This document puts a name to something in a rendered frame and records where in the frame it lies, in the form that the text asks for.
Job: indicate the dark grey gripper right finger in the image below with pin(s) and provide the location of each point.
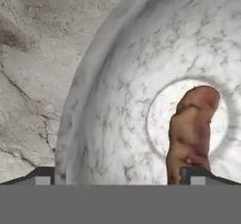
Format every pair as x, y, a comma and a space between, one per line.
200, 176

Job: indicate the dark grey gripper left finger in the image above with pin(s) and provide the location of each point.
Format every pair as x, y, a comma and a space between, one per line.
42, 175

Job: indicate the brown potato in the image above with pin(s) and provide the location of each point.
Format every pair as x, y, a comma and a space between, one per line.
191, 130

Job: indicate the white marble bowl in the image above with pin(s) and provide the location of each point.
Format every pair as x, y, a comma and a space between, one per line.
131, 86

